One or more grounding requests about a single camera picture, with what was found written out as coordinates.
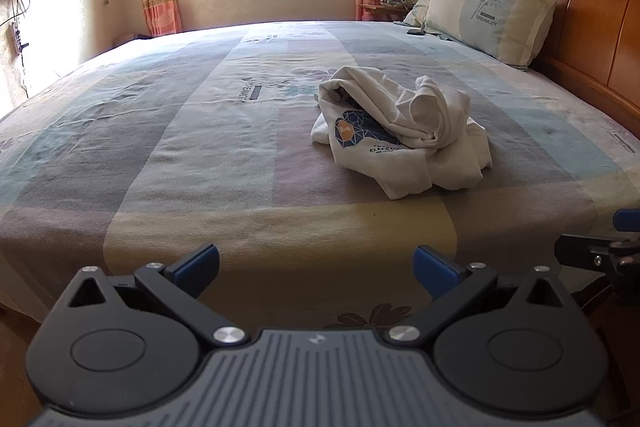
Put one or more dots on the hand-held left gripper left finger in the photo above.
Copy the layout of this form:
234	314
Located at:
192	272

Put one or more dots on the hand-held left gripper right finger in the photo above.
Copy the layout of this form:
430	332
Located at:
435	272

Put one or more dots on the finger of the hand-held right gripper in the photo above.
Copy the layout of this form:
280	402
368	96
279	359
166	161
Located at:
585	249
627	219

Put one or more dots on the white printed sweatshirt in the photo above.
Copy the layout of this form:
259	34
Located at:
425	157

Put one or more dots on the bed with patchwork sheet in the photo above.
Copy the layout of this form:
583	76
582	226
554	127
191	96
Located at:
200	157

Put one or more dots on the wooden bed headboard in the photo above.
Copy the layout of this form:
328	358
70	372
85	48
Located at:
600	7

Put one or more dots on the dark remote control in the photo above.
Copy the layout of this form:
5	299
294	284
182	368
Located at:
416	32

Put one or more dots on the large patchwork pillow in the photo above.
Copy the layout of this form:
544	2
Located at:
480	17

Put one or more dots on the wooden bedside table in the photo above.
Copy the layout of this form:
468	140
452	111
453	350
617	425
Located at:
385	12

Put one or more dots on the grey cloth bundle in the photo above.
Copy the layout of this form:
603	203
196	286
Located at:
396	1

